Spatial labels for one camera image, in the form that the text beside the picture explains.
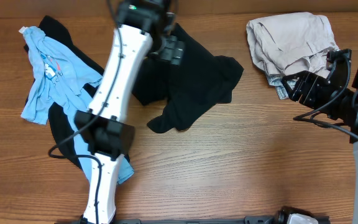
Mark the folded beige trousers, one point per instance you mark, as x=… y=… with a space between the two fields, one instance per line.
x=290 y=43

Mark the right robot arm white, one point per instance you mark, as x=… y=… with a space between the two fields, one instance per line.
x=322 y=120

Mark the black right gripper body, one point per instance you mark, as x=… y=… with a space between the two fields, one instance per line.
x=305 y=89

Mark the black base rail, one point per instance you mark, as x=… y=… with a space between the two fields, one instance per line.
x=284 y=215

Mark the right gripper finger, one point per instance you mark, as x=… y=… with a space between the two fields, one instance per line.
x=289 y=82
x=293 y=93

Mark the light blue t-shirt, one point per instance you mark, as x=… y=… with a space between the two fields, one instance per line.
x=57 y=81

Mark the black t-shirt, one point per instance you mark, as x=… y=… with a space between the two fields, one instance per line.
x=201 y=81

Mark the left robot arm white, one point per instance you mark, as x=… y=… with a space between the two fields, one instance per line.
x=142 y=30

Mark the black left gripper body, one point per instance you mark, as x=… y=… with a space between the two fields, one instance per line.
x=175 y=50

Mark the folded light denim jeans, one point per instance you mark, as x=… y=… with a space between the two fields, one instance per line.
x=275 y=81

